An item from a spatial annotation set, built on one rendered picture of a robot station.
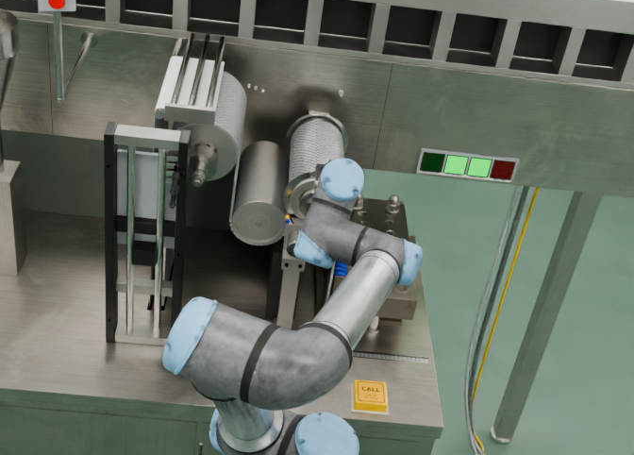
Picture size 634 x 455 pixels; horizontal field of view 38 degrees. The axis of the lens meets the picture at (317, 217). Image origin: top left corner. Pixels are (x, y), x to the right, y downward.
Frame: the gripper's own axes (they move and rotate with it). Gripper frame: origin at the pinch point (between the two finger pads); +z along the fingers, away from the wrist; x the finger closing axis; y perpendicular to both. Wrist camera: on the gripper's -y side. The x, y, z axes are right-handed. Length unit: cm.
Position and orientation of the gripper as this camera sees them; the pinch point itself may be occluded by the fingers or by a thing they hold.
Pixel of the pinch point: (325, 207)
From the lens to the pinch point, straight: 193.6
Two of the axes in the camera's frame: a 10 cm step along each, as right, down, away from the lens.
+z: -0.8, 0.8, 9.9
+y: 1.0, -9.9, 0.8
